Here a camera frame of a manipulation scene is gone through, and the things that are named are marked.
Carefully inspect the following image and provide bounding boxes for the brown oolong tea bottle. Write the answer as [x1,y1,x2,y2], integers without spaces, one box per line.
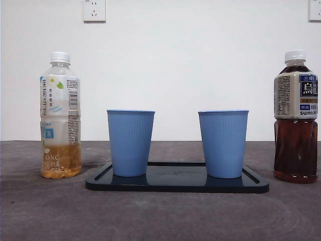
[272,49,318,184]

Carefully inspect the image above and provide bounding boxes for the clear bottle of pale tea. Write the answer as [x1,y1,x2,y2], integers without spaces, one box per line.
[40,51,82,179]

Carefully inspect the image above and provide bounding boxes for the blue ribbed plastic cup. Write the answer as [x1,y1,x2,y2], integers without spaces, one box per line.
[198,109,250,179]
[106,109,156,178]

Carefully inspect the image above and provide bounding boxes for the dark blue rectangular tray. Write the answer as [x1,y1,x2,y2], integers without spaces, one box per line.
[85,162,270,194]

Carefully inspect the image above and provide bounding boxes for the white wall socket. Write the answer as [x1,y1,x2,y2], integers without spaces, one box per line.
[308,0,321,22]
[83,0,107,23]

